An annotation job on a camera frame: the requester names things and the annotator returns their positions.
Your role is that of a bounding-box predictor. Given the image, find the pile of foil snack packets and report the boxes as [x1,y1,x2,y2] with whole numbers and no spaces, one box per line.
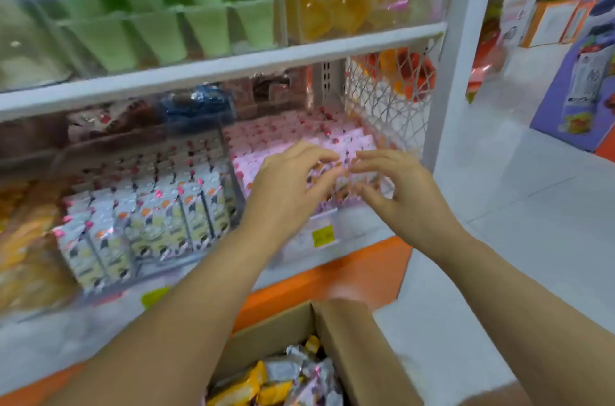
[207,335,345,406]

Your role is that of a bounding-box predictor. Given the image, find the white mesh side panel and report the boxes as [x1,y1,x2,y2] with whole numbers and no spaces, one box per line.
[343,42,441,158]

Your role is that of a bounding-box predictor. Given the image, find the brown cardboard box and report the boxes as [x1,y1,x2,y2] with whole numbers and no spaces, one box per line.
[207,297,426,406]

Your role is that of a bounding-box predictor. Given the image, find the rows of green packets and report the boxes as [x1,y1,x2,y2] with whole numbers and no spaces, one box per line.
[38,0,285,73]

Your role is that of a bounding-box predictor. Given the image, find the person's left hand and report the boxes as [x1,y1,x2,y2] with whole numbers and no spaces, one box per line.
[239,141,348,251]

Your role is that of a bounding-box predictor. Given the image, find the purple display stand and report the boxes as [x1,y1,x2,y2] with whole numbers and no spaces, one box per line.
[529,0,615,155]

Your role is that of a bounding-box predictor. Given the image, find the white metal shelf unit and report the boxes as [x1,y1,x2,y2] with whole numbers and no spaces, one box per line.
[0,0,503,389]

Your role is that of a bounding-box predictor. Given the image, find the small yellow price tag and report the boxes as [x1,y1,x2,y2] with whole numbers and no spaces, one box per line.
[311,224,337,249]

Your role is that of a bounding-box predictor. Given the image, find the red and orange candy bags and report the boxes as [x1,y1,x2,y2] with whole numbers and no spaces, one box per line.
[355,48,438,102]

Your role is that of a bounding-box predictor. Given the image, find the pile of orange snack bags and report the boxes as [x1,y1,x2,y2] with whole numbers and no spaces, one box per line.
[0,179,83,316]

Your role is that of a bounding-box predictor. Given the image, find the person's right hand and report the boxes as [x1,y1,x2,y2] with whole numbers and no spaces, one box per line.
[349,149,465,251]

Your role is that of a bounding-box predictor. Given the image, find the person's left forearm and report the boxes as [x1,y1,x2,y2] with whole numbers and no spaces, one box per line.
[45,225,295,406]

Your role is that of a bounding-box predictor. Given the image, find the person's right forearm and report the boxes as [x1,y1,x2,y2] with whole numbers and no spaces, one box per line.
[429,224,615,406]

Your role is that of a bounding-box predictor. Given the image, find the orange and white display box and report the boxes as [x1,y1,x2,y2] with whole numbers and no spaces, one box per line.
[521,0,597,49]

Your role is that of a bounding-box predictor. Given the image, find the rows of silver snack packets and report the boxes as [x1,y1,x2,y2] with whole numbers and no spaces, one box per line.
[52,134,241,294]

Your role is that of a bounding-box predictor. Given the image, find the hanging red snack bags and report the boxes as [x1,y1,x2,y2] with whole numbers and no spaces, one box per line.
[465,0,511,105]

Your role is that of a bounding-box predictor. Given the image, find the pile of brown snack packets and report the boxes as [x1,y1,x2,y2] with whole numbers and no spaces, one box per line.
[66,67,309,143]

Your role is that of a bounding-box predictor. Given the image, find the blue foil packets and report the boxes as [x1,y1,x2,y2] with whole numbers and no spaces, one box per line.
[159,84,232,121]

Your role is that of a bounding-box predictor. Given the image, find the rows of pink snack packets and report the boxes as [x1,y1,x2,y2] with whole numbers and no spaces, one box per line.
[223,105,398,207]

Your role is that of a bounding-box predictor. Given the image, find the person's leg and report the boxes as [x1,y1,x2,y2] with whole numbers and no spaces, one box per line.
[456,380,535,406]

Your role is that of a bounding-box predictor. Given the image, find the small green price tag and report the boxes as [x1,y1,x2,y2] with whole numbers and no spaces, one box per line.
[140,286,172,311]

